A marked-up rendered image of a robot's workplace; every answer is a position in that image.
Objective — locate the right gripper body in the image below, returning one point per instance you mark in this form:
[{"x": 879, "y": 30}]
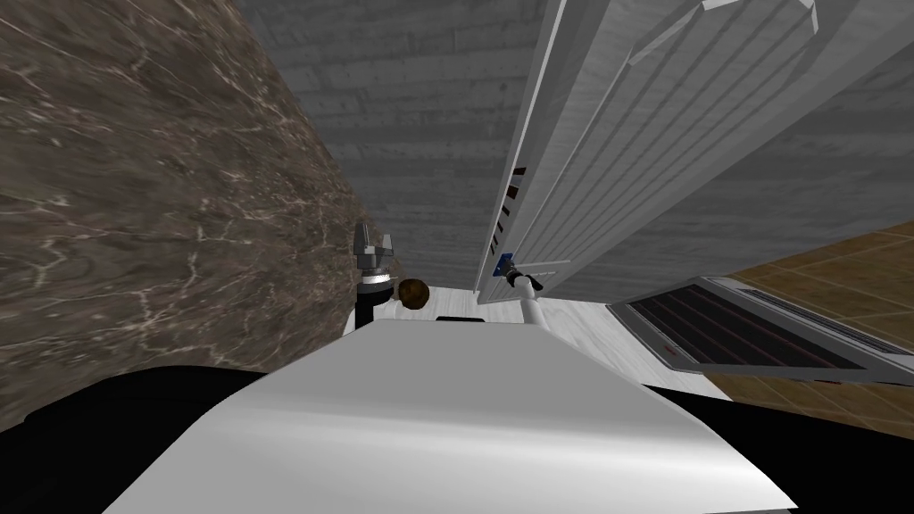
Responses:
[{"x": 521, "y": 275}]

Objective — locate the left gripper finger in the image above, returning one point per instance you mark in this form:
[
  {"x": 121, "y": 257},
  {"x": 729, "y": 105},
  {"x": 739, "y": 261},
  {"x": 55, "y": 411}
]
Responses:
[
  {"x": 363, "y": 235},
  {"x": 388, "y": 243}
]

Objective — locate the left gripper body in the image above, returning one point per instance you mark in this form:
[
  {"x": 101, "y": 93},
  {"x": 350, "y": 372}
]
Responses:
[{"x": 375, "y": 260}]

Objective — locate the brown ball door knob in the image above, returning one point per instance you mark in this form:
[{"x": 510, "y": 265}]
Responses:
[{"x": 413, "y": 293}]

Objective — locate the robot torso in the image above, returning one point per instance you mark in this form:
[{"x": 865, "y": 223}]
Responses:
[{"x": 443, "y": 414}]

